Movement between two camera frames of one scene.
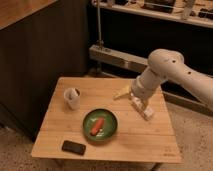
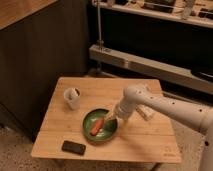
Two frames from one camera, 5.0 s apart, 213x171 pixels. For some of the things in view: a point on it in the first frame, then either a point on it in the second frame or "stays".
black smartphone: [74, 147] stays
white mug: [72, 96] stays
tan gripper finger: [117, 92] -> [109, 116]
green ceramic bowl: [108, 129] stays
